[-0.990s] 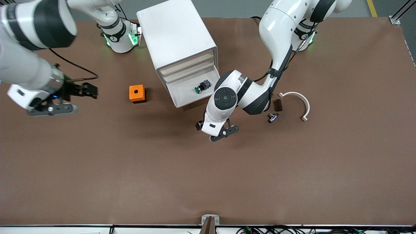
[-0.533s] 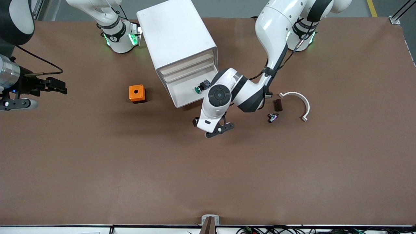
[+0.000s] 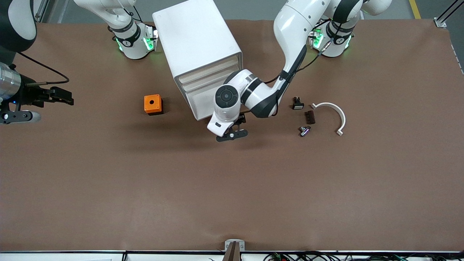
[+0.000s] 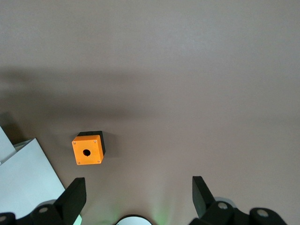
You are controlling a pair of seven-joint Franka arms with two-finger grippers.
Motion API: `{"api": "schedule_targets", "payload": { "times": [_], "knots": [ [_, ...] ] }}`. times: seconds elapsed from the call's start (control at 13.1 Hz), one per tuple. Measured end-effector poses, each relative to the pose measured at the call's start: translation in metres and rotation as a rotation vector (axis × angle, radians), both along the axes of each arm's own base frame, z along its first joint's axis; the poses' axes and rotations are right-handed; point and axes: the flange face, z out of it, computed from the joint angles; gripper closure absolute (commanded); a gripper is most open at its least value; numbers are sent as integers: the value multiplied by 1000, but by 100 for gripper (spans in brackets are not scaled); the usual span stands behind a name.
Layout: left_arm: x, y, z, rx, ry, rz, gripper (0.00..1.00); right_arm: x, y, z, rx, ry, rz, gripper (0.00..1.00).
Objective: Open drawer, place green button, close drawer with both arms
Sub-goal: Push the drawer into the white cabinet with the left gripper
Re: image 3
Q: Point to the brown upright post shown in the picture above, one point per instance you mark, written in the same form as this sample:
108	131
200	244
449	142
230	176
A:
232	253

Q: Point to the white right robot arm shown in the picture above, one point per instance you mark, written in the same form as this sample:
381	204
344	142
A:
134	40

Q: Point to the white drawer cabinet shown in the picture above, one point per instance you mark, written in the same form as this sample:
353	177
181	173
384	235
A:
195	36

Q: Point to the orange button box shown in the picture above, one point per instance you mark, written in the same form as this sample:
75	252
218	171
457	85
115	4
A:
152	108

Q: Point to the grey aluminium frame profile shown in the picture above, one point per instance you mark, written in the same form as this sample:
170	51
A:
440	22
41	11

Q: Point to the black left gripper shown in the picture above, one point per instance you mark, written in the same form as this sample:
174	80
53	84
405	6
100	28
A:
241	120

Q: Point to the dark brown terminal block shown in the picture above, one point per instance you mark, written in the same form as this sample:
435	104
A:
311	117

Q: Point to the grey metal bracket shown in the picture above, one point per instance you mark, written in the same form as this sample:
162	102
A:
227	246

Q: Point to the brown table cover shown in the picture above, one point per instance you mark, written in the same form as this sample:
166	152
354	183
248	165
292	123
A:
232	188

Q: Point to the white curved plastic arc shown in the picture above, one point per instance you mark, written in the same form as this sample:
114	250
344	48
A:
331	105

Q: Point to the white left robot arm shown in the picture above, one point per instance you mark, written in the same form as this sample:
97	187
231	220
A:
293	21

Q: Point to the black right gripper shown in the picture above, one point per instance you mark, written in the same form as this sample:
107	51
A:
29	95

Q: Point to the silver key switch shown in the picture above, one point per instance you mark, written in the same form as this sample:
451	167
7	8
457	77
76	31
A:
304	131

